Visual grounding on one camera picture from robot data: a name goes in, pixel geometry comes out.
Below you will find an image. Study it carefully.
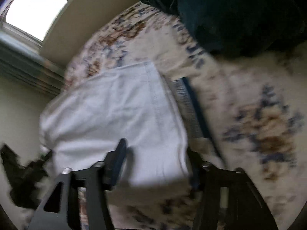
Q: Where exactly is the white polo shirt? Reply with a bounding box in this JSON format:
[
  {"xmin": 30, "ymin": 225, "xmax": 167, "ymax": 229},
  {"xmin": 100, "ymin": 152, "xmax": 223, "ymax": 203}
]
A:
[{"xmin": 40, "ymin": 61, "xmax": 188, "ymax": 188}]

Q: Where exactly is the black white folded garment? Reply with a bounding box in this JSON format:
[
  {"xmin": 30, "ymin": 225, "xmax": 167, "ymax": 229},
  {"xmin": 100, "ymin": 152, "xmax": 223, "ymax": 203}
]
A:
[{"xmin": 171, "ymin": 77, "xmax": 212, "ymax": 140}]

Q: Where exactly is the floral bed blanket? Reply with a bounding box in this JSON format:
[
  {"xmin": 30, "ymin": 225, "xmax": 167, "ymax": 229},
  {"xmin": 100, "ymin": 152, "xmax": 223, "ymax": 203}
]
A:
[{"xmin": 64, "ymin": 3, "xmax": 306, "ymax": 229}]

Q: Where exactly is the left green curtain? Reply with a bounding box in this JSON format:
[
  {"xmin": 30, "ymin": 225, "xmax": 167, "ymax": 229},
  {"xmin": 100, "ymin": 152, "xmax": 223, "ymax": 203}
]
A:
[{"xmin": 1, "ymin": 32, "xmax": 64, "ymax": 97}]

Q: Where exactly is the window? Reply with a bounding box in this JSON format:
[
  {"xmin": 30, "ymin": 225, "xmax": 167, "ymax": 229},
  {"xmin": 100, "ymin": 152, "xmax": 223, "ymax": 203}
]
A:
[{"xmin": 1, "ymin": 0, "xmax": 72, "ymax": 46}]

